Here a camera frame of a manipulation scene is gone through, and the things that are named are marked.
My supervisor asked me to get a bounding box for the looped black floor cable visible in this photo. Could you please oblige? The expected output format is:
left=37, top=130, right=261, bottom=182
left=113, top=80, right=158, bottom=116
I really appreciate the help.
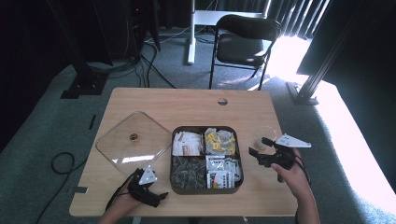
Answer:
left=35, top=151, right=89, bottom=224

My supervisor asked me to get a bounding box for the black stand with base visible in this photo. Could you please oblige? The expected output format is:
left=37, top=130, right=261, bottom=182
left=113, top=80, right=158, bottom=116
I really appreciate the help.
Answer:
left=46, top=0, right=109, bottom=100

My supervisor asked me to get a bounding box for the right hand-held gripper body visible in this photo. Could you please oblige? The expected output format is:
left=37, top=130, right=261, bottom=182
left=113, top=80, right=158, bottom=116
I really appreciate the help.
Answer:
left=257, top=133, right=312, bottom=172

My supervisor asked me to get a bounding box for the pile of yellow-tag tea bags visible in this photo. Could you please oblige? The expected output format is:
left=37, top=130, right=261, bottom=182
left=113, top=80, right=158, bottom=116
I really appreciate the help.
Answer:
left=204, top=127, right=237, bottom=156

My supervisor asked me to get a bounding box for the aluminium profile stand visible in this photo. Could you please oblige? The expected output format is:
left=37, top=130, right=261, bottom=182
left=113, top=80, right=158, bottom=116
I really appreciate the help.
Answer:
left=285, top=0, right=367, bottom=106

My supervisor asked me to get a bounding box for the dark brown compartment box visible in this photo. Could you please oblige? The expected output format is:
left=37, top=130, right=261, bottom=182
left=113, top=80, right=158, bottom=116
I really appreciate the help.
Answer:
left=169, top=125, right=245, bottom=196

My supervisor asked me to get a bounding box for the black computer tower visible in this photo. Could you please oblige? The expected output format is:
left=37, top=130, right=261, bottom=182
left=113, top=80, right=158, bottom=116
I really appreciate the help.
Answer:
left=123, top=0, right=162, bottom=61

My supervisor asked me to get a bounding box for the person's right hand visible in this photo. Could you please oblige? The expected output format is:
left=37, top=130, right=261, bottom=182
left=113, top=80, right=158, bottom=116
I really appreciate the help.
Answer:
left=270, top=147, right=313, bottom=203

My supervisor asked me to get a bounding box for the small clear glass cup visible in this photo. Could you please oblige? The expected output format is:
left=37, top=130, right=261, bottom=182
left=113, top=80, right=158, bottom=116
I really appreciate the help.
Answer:
left=255, top=125, right=277, bottom=151

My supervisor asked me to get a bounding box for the pile of white paper sachets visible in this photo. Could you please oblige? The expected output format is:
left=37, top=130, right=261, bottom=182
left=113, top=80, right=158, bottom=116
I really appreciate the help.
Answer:
left=172, top=131, right=205, bottom=157

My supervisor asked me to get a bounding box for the bundle of black floor cables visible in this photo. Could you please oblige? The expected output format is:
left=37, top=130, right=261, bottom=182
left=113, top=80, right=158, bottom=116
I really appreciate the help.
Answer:
left=87, top=27, right=177, bottom=90

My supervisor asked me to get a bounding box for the black folding chair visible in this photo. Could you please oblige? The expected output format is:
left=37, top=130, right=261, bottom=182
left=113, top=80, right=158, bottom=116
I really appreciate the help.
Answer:
left=208, top=14, right=283, bottom=91

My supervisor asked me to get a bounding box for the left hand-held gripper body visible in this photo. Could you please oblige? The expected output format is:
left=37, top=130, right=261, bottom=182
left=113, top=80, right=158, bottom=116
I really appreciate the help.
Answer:
left=127, top=164, right=161, bottom=207

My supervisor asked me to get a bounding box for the person's left hand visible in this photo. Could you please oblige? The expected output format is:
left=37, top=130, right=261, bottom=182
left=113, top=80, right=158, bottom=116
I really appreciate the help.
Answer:
left=105, top=186, right=142, bottom=223

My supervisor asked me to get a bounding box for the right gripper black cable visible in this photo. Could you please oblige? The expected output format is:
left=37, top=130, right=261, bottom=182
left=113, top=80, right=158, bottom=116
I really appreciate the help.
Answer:
left=291, top=152, right=313, bottom=188

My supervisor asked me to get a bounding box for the pile of white printed sachets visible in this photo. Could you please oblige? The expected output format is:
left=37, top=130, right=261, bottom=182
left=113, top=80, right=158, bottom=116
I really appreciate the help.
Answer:
left=205, top=154, right=243, bottom=189

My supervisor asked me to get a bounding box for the pile of dark patterned packets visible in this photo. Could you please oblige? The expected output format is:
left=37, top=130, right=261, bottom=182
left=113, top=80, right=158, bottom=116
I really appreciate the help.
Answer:
left=171, top=156, right=207, bottom=189

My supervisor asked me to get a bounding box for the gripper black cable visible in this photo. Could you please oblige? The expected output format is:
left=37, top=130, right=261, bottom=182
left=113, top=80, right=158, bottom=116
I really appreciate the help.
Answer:
left=105, top=173, right=138, bottom=211
left=291, top=152, right=313, bottom=188

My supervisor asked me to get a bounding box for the clear square lid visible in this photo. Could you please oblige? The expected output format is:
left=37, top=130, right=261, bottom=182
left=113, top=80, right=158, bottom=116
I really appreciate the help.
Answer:
left=94, top=110, right=174, bottom=178

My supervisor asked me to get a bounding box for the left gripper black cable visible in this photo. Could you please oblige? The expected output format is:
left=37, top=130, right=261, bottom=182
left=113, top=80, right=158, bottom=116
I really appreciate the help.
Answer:
left=105, top=173, right=138, bottom=211

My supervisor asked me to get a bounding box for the dark pleated curtain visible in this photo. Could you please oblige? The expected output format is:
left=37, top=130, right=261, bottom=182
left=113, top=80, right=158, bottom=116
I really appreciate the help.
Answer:
left=194, top=0, right=332, bottom=40

